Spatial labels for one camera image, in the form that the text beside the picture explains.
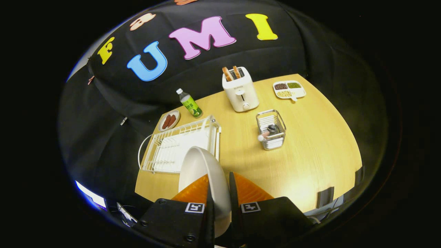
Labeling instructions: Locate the white plate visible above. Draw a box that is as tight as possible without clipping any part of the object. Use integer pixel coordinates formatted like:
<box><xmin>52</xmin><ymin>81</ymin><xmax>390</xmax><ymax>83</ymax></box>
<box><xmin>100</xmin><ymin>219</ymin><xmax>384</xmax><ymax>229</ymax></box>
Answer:
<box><xmin>178</xmin><ymin>146</ymin><xmax>232</xmax><ymax>239</ymax></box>

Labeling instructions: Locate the metal wire basket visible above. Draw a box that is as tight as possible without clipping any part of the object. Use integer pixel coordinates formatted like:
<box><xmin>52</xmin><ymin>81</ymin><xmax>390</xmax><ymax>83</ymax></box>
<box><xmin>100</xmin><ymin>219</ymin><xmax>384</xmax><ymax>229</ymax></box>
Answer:
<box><xmin>256</xmin><ymin>109</ymin><xmax>287</xmax><ymax>151</ymax></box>

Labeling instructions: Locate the small beige saucer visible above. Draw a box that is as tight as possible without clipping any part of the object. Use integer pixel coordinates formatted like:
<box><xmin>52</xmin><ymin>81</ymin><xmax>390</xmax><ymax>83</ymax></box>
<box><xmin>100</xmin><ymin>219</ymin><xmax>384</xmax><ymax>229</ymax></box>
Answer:
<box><xmin>158</xmin><ymin>110</ymin><xmax>181</xmax><ymax>132</ymax></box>

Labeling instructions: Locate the light grey spoon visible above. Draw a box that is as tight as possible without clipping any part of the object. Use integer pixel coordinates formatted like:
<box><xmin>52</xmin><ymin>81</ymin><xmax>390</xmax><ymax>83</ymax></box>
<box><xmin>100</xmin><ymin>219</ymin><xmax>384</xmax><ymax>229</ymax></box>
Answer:
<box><xmin>258</xmin><ymin>125</ymin><xmax>278</xmax><ymax>142</ymax></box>

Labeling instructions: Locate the white toaster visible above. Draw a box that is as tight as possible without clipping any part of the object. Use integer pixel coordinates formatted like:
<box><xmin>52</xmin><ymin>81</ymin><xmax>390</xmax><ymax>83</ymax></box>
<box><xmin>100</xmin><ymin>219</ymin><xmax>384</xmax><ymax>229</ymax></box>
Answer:
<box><xmin>222</xmin><ymin>66</ymin><xmax>260</xmax><ymax>113</ymax></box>

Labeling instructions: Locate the white wire dish rack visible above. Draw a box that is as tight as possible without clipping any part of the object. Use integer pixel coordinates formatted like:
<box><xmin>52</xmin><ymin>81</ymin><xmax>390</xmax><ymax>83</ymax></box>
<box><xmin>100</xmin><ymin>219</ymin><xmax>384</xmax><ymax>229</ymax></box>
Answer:
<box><xmin>138</xmin><ymin>115</ymin><xmax>222</xmax><ymax>174</ymax></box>

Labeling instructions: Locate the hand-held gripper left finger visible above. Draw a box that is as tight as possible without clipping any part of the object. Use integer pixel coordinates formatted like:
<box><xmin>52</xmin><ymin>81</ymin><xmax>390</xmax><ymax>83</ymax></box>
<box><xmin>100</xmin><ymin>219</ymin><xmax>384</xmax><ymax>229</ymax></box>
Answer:
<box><xmin>133</xmin><ymin>174</ymin><xmax>216</xmax><ymax>248</ymax></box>

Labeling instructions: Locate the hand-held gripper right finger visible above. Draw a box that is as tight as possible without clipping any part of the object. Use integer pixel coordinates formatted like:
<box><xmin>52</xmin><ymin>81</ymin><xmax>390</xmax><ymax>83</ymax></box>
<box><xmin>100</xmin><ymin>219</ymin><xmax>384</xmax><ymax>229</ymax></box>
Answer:
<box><xmin>229</xmin><ymin>172</ymin><xmax>314</xmax><ymax>248</ymax></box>

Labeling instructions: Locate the green tea bottle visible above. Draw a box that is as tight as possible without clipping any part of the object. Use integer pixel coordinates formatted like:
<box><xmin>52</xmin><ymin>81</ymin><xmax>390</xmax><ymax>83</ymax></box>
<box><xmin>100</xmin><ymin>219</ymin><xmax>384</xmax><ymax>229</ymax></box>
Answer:
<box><xmin>176</xmin><ymin>88</ymin><xmax>203</xmax><ymax>118</ymax></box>

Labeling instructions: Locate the black backdrop cloth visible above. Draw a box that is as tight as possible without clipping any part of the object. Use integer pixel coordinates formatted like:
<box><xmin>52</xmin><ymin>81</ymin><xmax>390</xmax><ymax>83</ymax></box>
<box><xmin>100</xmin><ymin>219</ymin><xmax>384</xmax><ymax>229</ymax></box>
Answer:
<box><xmin>59</xmin><ymin>0</ymin><xmax>390</xmax><ymax>207</ymax></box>

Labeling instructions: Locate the white divided tray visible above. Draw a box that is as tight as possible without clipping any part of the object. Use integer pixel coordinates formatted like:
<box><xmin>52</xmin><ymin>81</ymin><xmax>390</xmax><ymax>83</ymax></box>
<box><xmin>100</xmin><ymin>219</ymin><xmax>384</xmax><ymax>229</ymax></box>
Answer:
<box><xmin>273</xmin><ymin>80</ymin><xmax>307</xmax><ymax>102</ymax></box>

